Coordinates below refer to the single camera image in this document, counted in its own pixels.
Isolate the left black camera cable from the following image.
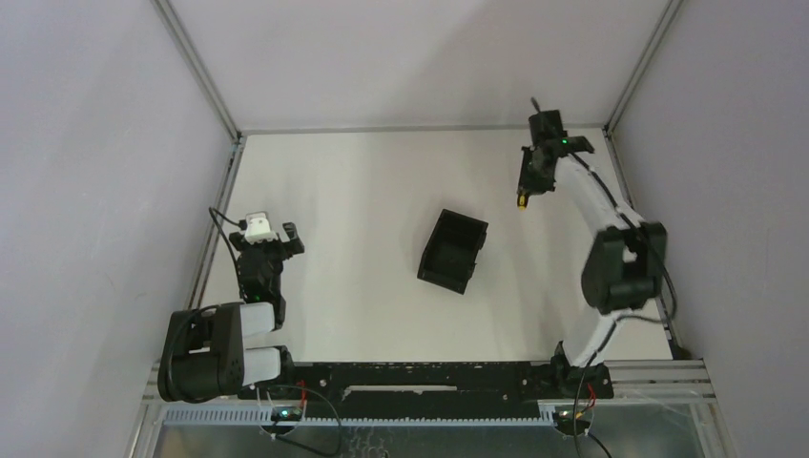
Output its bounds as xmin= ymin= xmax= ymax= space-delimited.
xmin=208 ymin=207 xmax=248 ymax=280

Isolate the yellow black screwdriver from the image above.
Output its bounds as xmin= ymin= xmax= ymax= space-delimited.
xmin=517 ymin=194 xmax=529 ymax=211

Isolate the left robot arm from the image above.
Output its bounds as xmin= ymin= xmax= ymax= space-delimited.
xmin=157 ymin=222 xmax=304 ymax=404

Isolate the black plastic bin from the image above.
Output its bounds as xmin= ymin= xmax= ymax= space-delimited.
xmin=417 ymin=209 xmax=488 ymax=295

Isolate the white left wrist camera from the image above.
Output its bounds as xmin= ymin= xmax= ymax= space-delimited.
xmin=244 ymin=212 xmax=279 ymax=244

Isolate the right controller board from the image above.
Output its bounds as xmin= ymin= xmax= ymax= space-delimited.
xmin=552 ymin=410 xmax=591 ymax=437

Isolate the controller board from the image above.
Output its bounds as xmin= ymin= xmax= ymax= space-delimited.
xmin=552 ymin=410 xmax=591 ymax=437
xmin=270 ymin=406 xmax=303 ymax=424

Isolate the left controller board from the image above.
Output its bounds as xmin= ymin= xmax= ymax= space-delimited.
xmin=270 ymin=406 xmax=303 ymax=424

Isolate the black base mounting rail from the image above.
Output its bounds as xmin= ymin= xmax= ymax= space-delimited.
xmin=238 ymin=361 xmax=614 ymax=422

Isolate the aluminium frame rail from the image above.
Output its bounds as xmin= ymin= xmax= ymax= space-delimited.
xmin=185 ymin=136 xmax=246 ymax=310

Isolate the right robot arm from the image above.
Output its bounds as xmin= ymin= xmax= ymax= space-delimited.
xmin=516 ymin=109 xmax=670 ymax=397

